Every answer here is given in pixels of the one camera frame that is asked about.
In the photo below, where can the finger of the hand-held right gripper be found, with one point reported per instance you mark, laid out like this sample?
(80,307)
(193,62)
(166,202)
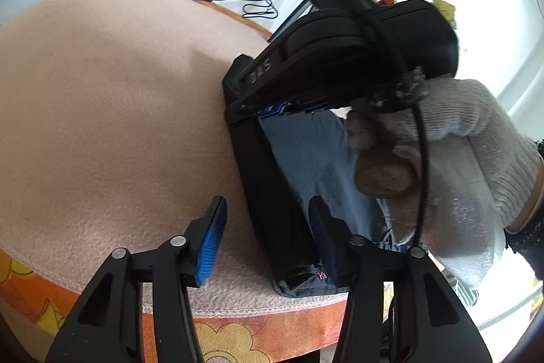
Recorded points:
(236,91)

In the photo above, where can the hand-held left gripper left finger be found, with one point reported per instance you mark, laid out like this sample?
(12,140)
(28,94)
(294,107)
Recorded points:
(210,248)

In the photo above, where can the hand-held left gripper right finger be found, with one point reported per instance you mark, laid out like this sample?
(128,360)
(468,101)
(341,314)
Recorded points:
(325,239)

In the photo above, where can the black pants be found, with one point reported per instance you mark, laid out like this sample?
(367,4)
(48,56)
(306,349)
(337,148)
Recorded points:
(272,197)

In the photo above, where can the person's right forearm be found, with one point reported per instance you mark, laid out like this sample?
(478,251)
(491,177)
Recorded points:
(529,244)

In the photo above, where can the person's right hand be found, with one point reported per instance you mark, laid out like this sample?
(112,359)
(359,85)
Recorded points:
(459,133)

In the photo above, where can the black tripod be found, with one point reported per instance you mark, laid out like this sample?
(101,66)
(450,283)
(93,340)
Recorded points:
(297,12)

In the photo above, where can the orange scarf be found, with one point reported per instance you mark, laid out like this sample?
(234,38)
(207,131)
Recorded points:
(446,10)

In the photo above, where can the orange floral bed mattress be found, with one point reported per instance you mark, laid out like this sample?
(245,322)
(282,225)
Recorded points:
(238,337)

